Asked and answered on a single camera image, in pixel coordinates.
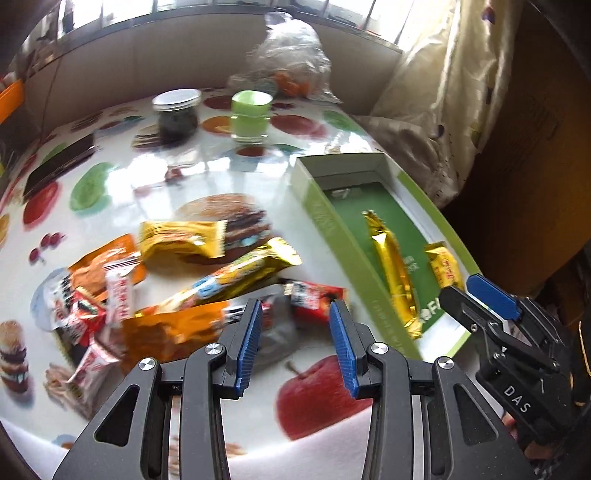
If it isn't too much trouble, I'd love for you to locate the person's right hand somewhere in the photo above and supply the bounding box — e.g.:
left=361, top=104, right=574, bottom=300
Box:
left=501, top=411, right=555, bottom=462

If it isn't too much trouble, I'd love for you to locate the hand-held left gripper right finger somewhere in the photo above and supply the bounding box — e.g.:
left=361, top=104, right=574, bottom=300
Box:
left=329, top=299, right=536, bottom=480

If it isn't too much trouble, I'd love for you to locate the large orange snack packet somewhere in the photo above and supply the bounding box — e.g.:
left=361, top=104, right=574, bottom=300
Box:
left=120, top=301, right=245, bottom=376

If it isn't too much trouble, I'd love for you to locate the long gold foil snack bar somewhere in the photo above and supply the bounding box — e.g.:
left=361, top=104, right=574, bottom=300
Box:
left=361, top=210, right=423, bottom=340

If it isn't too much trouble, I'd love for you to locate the fruit printed tablecloth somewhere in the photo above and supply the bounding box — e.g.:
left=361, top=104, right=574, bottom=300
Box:
left=0, top=97, right=481, bottom=480

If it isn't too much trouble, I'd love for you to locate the clear plastic bag of oranges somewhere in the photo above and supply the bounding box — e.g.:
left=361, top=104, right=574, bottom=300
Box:
left=226, top=11, right=343, bottom=106

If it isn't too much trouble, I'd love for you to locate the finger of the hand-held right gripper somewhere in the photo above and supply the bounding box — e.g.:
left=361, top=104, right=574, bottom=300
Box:
left=466, top=273, right=561, bottom=352
left=438, top=286, right=509, bottom=361

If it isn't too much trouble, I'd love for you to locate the green lidded jar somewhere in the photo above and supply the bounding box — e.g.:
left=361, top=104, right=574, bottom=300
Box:
left=229, top=90, right=273, bottom=142

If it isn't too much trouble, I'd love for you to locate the grey snack packet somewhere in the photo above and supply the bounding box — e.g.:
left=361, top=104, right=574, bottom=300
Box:
left=256, top=286, right=303, bottom=367

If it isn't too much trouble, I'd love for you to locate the orange and white snack pouch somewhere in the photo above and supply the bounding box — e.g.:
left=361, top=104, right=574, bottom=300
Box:
left=45, top=234, right=148, bottom=329

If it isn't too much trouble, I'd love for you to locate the green and white cardboard box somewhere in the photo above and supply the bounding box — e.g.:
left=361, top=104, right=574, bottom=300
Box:
left=290, top=153, right=481, bottom=361

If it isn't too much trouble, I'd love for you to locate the small white and red packet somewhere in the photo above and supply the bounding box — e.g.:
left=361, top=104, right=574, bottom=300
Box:
left=67, top=339, right=123, bottom=394

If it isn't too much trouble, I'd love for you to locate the brown cardboard box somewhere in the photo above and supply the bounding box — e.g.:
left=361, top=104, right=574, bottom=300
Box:
left=443, top=0, right=591, bottom=324

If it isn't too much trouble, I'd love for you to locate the long yellow colourful snack bar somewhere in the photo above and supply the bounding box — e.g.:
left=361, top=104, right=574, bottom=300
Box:
left=137, top=237, right=303, bottom=320

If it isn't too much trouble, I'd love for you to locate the white candy packet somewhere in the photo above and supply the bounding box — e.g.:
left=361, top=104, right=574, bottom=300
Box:
left=105, top=256, right=141, bottom=329

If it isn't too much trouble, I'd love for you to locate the small yellow snack packet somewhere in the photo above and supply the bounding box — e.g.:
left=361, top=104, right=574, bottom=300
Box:
left=424, top=242, right=462, bottom=289

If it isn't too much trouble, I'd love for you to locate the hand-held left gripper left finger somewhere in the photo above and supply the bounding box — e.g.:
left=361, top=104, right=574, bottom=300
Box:
left=53, top=299, right=264, bottom=480

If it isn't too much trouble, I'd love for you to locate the thin black cable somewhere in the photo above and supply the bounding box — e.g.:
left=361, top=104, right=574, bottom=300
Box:
left=42, top=58, right=61, bottom=137

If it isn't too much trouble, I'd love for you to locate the cream patterned curtain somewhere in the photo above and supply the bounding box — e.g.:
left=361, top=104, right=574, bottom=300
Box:
left=355, top=0, right=525, bottom=209

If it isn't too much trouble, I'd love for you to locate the red and black snack packet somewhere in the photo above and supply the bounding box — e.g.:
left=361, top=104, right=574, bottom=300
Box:
left=283, top=281, right=347, bottom=325
left=59, top=286, right=108, bottom=347

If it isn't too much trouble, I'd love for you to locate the black smartphone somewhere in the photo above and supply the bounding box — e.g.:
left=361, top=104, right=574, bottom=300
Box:
left=23, top=134, right=100, bottom=200

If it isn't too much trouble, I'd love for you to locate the orange storage bin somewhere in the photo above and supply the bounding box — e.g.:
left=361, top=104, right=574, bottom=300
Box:
left=0, top=78, right=25, bottom=124

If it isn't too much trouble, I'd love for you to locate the clear jar with white lid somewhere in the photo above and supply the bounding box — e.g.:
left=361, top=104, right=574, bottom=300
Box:
left=152, top=89, right=202, bottom=145

